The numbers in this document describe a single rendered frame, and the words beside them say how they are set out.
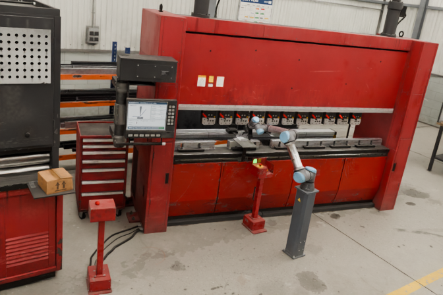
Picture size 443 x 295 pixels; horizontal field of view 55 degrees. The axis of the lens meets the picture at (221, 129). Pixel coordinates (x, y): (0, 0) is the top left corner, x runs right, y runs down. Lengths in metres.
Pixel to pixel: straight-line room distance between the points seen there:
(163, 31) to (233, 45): 0.84
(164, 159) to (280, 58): 1.69
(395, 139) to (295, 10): 5.46
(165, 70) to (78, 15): 4.47
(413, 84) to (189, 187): 3.05
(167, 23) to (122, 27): 4.30
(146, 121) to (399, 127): 3.43
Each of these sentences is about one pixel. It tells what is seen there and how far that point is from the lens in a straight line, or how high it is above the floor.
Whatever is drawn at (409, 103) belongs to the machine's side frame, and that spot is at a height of 1.54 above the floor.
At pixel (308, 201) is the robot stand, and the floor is 0.67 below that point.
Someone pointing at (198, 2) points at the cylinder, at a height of 2.44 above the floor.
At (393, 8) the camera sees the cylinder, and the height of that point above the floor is 2.64.
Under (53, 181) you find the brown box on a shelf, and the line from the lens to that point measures 3.41.
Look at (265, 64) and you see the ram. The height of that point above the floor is 1.87.
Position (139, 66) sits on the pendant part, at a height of 1.89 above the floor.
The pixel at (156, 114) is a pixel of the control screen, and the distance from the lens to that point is 3.85.
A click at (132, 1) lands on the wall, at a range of 8.41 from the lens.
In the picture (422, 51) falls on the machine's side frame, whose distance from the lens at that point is 5.82.
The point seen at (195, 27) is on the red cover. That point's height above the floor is 2.20.
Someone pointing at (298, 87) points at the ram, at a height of 1.63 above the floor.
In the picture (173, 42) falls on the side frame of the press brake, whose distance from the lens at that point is 4.14.
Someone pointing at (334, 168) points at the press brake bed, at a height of 0.62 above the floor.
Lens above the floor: 2.56
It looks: 18 degrees down
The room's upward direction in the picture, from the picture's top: 7 degrees clockwise
